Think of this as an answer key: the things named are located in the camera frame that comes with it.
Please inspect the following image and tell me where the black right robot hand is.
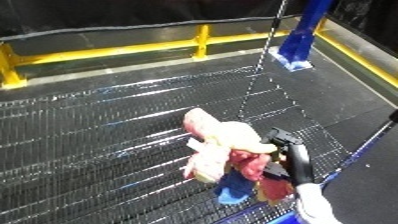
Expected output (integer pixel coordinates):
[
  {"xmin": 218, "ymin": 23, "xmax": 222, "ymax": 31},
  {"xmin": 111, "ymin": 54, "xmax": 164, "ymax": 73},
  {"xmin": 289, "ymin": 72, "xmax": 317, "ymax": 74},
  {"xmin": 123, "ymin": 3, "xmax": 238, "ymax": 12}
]
[{"xmin": 259, "ymin": 127, "xmax": 317, "ymax": 188}]

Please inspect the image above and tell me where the pink and yellow soft toy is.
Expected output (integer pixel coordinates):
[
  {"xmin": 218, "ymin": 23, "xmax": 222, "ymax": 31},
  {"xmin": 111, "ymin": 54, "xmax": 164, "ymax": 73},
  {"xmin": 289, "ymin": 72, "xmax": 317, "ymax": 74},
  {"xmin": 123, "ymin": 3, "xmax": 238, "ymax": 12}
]
[{"xmin": 179, "ymin": 107, "xmax": 297, "ymax": 206}]

